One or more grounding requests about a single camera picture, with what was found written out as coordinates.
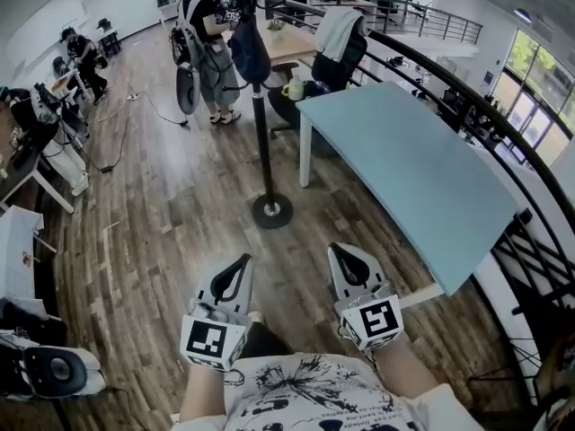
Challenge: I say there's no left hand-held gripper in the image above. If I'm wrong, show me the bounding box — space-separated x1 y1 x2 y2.
179 252 256 373

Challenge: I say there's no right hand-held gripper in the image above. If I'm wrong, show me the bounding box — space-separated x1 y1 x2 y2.
327 242 405 355

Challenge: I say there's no black coat stand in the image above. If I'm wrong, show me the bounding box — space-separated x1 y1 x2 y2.
210 0 318 231

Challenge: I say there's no dark blue bag item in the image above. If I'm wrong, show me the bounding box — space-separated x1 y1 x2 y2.
229 14 273 85

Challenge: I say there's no person's right forearm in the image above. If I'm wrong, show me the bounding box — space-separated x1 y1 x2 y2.
371 332 440 400

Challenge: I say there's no person's left forearm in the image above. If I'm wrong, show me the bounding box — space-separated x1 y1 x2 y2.
178 359 226 422

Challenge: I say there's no person's black trouser leg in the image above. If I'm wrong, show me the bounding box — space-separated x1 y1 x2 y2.
240 320 296 359

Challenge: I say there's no light blue table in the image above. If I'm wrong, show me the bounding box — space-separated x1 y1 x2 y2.
295 81 521 297

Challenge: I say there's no person's white printed shirt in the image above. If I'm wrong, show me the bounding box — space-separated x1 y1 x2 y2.
169 352 486 431

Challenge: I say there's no black folding rack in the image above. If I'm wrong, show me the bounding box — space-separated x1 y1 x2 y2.
466 211 575 406

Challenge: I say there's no white device with round lens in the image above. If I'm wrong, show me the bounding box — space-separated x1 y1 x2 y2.
0 330 108 400

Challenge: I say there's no pale yellow jug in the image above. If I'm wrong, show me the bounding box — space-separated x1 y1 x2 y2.
281 75 307 102

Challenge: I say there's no grey round pad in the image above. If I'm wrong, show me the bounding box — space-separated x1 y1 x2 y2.
175 60 202 116

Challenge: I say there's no black metal railing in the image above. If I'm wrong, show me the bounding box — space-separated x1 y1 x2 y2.
260 0 575 259

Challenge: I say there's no white cloth-covered box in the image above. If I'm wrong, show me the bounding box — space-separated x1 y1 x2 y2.
0 204 46 319

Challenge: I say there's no black office chair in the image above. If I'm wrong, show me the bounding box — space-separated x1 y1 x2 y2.
268 14 370 135

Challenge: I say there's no white-legged dark table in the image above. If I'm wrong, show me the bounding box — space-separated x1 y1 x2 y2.
0 148 76 216

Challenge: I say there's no wooden desk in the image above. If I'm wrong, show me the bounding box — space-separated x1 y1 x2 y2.
223 19 321 67

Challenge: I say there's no white cloth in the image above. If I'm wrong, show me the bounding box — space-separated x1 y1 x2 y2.
313 6 366 63

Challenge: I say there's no large window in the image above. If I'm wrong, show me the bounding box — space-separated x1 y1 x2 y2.
491 28 575 166

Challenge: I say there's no black cable with adapter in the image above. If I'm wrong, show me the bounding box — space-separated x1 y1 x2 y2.
80 105 132 174

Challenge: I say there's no black floor cable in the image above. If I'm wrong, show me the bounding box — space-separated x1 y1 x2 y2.
132 89 190 128

